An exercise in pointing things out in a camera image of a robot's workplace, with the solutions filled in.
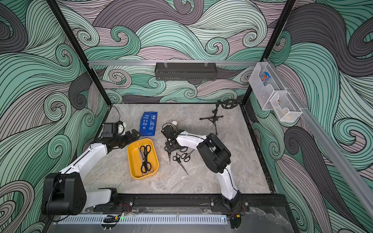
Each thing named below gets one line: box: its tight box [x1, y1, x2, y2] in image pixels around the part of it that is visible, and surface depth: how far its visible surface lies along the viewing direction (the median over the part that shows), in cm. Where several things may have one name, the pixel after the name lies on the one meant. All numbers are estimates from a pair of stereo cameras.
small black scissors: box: [180, 149, 195, 163], surface depth 92 cm
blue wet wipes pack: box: [139, 111, 158, 137], surface depth 106 cm
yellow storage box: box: [127, 138, 160, 180], surface depth 89 cm
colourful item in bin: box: [260, 71, 272, 85], surface depth 87 cm
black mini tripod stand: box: [199, 99, 238, 136], surface depth 98 cm
